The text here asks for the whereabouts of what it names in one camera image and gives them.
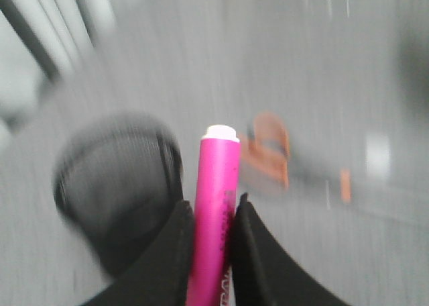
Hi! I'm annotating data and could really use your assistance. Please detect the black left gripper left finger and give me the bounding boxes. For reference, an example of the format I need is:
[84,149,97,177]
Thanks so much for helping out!
[83,200,194,305]

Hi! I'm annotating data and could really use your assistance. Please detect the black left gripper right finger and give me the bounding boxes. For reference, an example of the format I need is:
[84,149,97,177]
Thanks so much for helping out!
[230,193,346,305]

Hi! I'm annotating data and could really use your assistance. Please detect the pink marker pen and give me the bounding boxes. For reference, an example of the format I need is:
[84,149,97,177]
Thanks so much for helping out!
[186,125,241,305]

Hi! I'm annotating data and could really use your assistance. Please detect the grey orange scissors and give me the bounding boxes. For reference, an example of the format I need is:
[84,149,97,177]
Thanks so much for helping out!
[239,111,353,205]

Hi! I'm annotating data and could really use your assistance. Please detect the black mesh pen holder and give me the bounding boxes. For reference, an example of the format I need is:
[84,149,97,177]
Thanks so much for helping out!
[53,113,183,278]

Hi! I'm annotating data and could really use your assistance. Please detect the grey curtain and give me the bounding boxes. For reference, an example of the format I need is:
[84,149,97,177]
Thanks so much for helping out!
[1,0,115,130]

